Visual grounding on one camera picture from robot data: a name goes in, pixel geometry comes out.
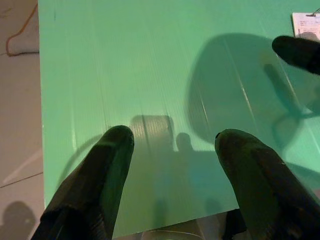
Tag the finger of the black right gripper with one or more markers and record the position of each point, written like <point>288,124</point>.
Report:
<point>297,51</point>

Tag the white key tag card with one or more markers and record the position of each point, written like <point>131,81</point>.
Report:
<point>306,25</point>

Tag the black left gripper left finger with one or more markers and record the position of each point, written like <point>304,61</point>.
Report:
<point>100,180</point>

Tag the small green corrugated board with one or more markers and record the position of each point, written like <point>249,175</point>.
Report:
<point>150,75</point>

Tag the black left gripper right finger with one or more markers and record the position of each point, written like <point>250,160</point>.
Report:
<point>260,185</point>

